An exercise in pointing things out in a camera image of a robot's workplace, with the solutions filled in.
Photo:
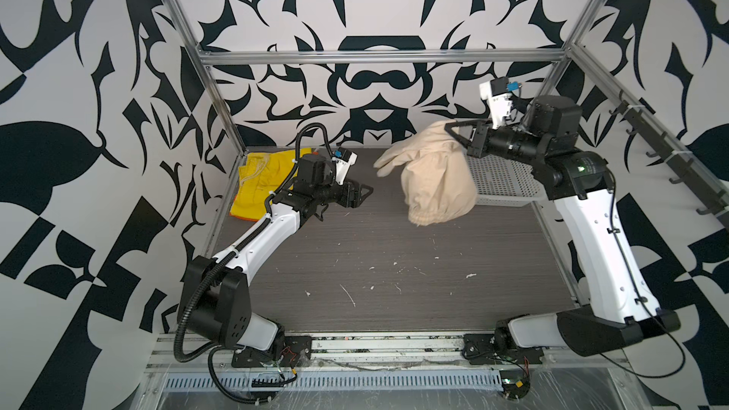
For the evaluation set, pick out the white laundry basket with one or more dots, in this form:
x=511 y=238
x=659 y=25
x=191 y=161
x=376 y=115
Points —
x=504 y=183

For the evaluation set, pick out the aluminium cage frame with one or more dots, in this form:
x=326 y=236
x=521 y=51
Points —
x=378 y=71

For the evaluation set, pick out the yellow shorts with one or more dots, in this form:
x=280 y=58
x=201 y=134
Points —
x=261 y=174

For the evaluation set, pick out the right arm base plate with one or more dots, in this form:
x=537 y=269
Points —
x=497 y=348

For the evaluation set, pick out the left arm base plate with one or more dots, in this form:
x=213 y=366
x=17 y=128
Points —
x=285 y=351

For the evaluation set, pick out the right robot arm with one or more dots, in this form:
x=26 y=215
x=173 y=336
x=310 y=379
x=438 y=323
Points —
x=622 y=310

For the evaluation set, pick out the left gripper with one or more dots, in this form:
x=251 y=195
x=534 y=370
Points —
x=354 y=198

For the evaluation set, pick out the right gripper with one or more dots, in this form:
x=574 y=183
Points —
x=482 y=144

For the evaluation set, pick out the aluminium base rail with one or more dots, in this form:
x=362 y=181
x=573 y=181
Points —
x=373 y=351

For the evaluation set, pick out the white slotted cable duct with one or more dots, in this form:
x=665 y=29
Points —
x=355 y=380

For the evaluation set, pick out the beige shorts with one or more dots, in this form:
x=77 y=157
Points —
x=436 y=180

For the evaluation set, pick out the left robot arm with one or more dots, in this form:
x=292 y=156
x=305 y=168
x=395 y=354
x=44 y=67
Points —
x=215 y=306

